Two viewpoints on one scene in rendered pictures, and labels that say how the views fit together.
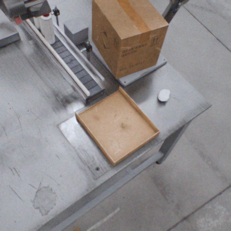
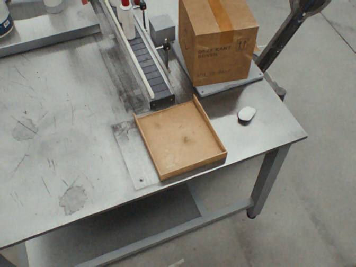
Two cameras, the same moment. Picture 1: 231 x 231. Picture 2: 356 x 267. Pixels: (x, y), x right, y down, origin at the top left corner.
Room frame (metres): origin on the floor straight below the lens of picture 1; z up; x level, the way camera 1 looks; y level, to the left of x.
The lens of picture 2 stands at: (-0.14, -0.32, 1.96)
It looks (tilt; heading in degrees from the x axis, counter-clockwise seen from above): 55 degrees down; 23
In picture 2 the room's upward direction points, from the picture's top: straight up
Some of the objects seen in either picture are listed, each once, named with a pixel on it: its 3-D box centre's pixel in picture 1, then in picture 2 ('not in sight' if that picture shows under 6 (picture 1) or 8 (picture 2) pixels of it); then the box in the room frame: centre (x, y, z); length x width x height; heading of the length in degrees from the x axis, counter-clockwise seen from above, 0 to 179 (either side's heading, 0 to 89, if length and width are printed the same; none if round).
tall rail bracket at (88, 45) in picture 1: (85, 55); (161, 55); (0.90, 0.20, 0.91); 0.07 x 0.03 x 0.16; 135
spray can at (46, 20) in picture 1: (48, 25); (127, 17); (0.99, 0.40, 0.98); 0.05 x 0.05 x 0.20
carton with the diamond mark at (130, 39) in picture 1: (126, 32); (213, 34); (1.03, 0.01, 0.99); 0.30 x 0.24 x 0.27; 35
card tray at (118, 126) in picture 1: (117, 123); (178, 134); (0.59, -0.01, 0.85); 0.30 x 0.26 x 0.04; 45
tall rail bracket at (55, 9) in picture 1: (53, 20); (139, 14); (1.11, 0.41, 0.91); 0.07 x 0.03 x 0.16; 135
